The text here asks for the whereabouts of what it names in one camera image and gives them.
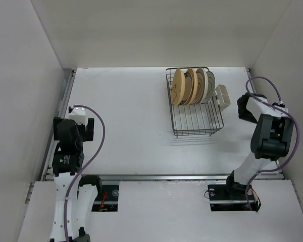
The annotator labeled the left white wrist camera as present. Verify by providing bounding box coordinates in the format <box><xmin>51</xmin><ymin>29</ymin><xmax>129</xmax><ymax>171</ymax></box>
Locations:
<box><xmin>68</xmin><ymin>106</ymin><xmax>86</xmax><ymax>125</ymax></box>

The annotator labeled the aluminium front rail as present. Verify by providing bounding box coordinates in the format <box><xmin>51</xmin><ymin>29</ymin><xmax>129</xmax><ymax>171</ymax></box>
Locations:
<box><xmin>41</xmin><ymin>173</ymin><xmax>285</xmax><ymax>181</ymax></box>

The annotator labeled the tan wooden plate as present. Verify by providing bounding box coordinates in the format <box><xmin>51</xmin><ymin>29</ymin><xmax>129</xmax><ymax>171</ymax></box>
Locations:
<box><xmin>171</xmin><ymin>69</ymin><xmax>185</xmax><ymax>105</ymax></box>

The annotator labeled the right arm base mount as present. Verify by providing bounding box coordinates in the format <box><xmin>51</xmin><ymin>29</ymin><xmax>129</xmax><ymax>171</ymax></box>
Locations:
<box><xmin>204</xmin><ymin>184</ymin><xmax>262</xmax><ymax>212</ymax></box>

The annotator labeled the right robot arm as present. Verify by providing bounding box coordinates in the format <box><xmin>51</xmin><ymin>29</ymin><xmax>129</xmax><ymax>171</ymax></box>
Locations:
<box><xmin>224</xmin><ymin>93</ymin><xmax>294</xmax><ymax>199</ymax></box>

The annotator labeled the cream plate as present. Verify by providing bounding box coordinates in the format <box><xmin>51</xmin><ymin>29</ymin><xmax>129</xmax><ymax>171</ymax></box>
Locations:
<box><xmin>192</xmin><ymin>68</ymin><xmax>209</xmax><ymax>104</ymax></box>

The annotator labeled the black wire dish rack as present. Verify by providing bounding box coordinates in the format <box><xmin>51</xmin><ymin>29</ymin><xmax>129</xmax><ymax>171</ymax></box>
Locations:
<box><xmin>166</xmin><ymin>68</ymin><xmax>224</xmax><ymax>137</ymax></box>

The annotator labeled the aluminium right rail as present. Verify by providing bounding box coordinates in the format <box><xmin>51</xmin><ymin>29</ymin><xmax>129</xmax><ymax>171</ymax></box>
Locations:
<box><xmin>245</xmin><ymin>68</ymin><xmax>257</xmax><ymax>94</ymax></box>

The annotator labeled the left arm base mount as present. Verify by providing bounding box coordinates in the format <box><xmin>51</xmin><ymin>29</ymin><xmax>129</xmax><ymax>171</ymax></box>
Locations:
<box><xmin>92</xmin><ymin>184</ymin><xmax>119</xmax><ymax>212</ymax></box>

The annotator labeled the white plate with black rings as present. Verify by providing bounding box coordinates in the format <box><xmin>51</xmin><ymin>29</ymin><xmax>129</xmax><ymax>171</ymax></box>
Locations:
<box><xmin>205</xmin><ymin>71</ymin><xmax>216</xmax><ymax>103</ymax></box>

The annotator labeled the tan rimmed patterned plate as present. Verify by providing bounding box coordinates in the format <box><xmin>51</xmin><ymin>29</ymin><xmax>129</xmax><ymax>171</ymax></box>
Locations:
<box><xmin>180</xmin><ymin>68</ymin><xmax>198</xmax><ymax>105</ymax></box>

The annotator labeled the white cutlery holder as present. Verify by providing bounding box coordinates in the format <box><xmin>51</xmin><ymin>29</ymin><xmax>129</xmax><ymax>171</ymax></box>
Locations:
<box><xmin>213</xmin><ymin>84</ymin><xmax>231</xmax><ymax>112</ymax></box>

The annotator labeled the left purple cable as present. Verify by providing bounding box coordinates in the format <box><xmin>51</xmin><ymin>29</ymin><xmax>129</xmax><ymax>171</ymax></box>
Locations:
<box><xmin>63</xmin><ymin>104</ymin><xmax>107</xmax><ymax>242</ymax></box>

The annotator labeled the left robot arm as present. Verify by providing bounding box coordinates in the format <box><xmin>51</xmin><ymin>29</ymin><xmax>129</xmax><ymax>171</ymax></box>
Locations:
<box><xmin>49</xmin><ymin>117</ymin><xmax>103</xmax><ymax>241</ymax></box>

